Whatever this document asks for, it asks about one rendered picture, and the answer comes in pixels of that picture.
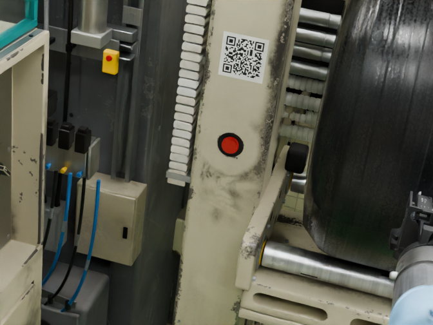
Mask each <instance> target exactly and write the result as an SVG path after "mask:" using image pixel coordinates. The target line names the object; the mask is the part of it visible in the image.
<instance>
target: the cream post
mask: <svg viewBox="0 0 433 325"><path fill-rule="evenodd" d="M301 4H302V0H212V6H211V17H210V22H209V32H208V38H207V48H206V58H205V64H204V76H203V81H202V89H201V94H200V104H199V110H198V120H197V130H196V136H195V145H194V151H193V161H192V167H191V178H190V185H189V195H188V203H187V208H186V218H185V223H184V233H183V239H182V249H181V254H180V264H179V270H178V280H177V290H176V295H175V305H174V311H173V322H172V325H244V322H245V318H242V317H239V316H238V314H239V309H240V303H241V298H242V291H243V290H241V289H238V288H235V286H234V282H235V275H236V267H237V263H238V256H239V251H240V245H241V242H242V239H243V237H244V235H245V232H246V230H247V227H248V226H249V223H250V221H251V219H252V216H253V214H254V212H255V210H256V209H257V208H258V207H259V205H260V201H261V199H262V197H263V194H264V192H265V189H266V188H267V185H268V183H269V181H270V178H271V171H272V167H273V160H274V153H275V149H276V142H277V138H278V131H279V127H280V120H281V116H282V109H283V105H284V98H285V91H286V88H287V80H288V76H289V70H290V65H291V59H292V54H293V48H294V41H295V37H296V30H297V26H298V19H299V15H300V8H301ZM224 31H226V32H231V33H235V34H241V35H246V36H250V37H256V38H260V39H266V40H269V46H268V50H267V58H266V62H265V70H264V77H263V81H262V84H260V83H255V82H251V81H246V80H242V79H237V78H234V77H228V76H224V75H219V74H218V69H219V64H220V55H221V49H222V41H223V35H224ZM226 137H234V138H235V139H236V140H237V141H238V143H239V148H238V150H237V151H236V152H235V153H232V154H230V153H226V152H225V151H223V149H222V141H223V140H224V139H225V138H226Z"/></svg>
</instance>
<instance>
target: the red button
mask: <svg viewBox="0 0 433 325"><path fill-rule="evenodd" d="M238 148H239V143H238V141H237V140H236V139H235V138H234V137H226V138H225V139H224V140H223V141H222V149H223V151H225V152H226V153H230V154H232V153H235V152H236V151H237V150H238Z"/></svg>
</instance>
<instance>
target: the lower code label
mask: <svg viewBox="0 0 433 325"><path fill-rule="evenodd" d="M268 46H269V40H266V39H260V38H256V37H250V36H246V35H241V34H235V33H231V32H226V31H224V35H223V41H222V49H221V55H220V64H219V69H218V74H219V75H224V76H228V77H234V78H237V79H242V80H246V81H251V82H255V83H260V84H262V81H263V77H264V70H265V62H266V58H267V50H268Z"/></svg>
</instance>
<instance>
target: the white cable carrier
mask: <svg viewBox="0 0 433 325"><path fill-rule="evenodd" d="M187 2H188V3H189V4H188V5H187V7H186V12H187V13H188V14H187V15H186V16H185V22H187V23H186V24H185V25H184V31H185V32H186V33H185V34H184V35H183V40H184V42H183V43H182V49H183V52H182V53H181V59H183V60H181V62H180V67H181V69H180V71H179V76H180V78H179V79H178V85H180V86H179V87H178V88H177V93H178V95H177V98H176V102H177V104H176V106H175V110H176V112H175V115H174V119H176V120H175V121H174V123H173V127H174V129H173V135H174V136H173V137H172V140H171V143H172V146H171V152H172V153H171V155H170V159H171V161H170V162H169V167H170V169H169V170H168V171H169V172H173V173H177V174H181V175H186V176H189V177H190V176H191V167H192V161H193V151H194V145H195V136H196V130H197V120H198V110H199V104H200V94H201V88H202V80H203V76H204V64H205V58H206V48H207V37H208V32H209V22H210V17H211V6H212V0H187ZM168 183H171V184H176V185H179V186H185V185H186V182H184V181H179V180H175V179H170V178H168Z"/></svg>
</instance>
